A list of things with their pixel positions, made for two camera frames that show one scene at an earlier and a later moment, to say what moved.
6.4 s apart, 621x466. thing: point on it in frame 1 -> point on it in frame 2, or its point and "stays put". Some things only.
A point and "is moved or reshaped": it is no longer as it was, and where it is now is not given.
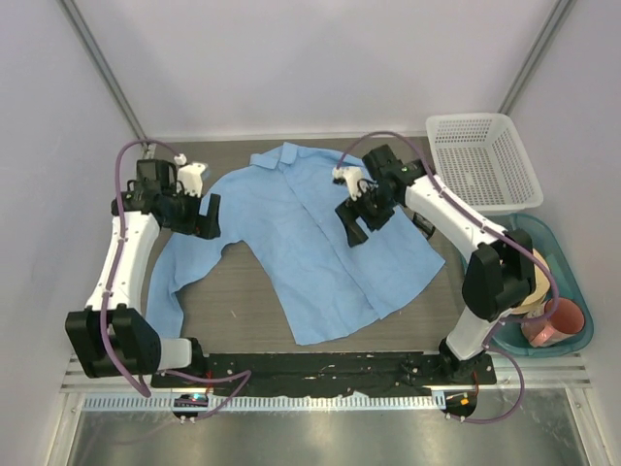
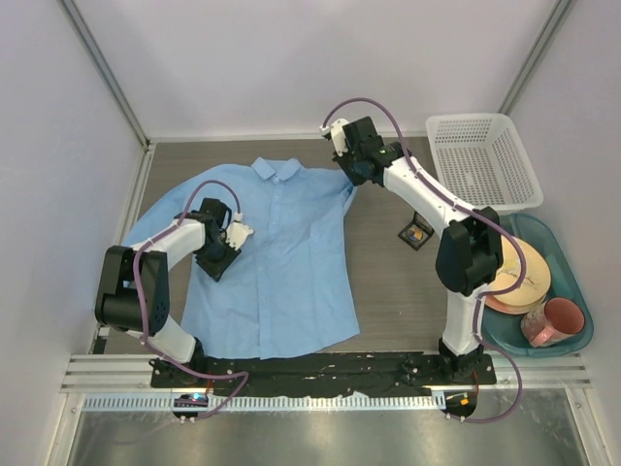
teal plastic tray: [509, 338] stays put
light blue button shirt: [280, 203] is moved or reshaped
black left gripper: [208, 225] -> [215, 271]
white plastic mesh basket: [480, 159] stays put
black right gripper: [348, 212] -> [356, 180]
